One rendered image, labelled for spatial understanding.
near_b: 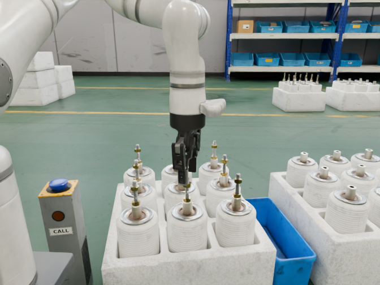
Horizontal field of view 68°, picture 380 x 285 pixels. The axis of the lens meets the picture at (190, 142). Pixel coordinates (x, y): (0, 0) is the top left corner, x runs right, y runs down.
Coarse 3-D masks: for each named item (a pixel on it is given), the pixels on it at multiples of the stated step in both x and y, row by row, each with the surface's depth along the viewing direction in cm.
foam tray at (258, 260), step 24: (120, 192) 89; (216, 240) 67; (264, 240) 67; (120, 264) 60; (144, 264) 60; (168, 264) 61; (192, 264) 62; (216, 264) 63; (240, 264) 64; (264, 264) 65
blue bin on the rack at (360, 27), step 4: (336, 24) 489; (348, 24) 457; (352, 24) 456; (356, 24) 456; (360, 24) 456; (364, 24) 455; (336, 28) 489; (348, 28) 459; (352, 28) 459; (356, 28) 459; (360, 28) 459; (364, 28) 458; (344, 32) 463; (348, 32) 462; (352, 32) 462; (356, 32) 462; (360, 32) 461; (364, 32) 461
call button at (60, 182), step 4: (52, 180) 64; (56, 180) 64; (60, 180) 64; (64, 180) 64; (52, 184) 62; (56, 184) 62; (60, 184) 62; (64, 184) 63; (52, 188) 62; (56, 188) 62; (60, 188) 63
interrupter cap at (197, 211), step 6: (180, 204) 69; (192, 204) 69; (174, 210) 66; (180, 210) 67; (192, 210) 67; (198, 210) 66; (174, 216) 64; (180, 216) 64; (186, 216) 64; (192, 216) 64; (198, 216) 64
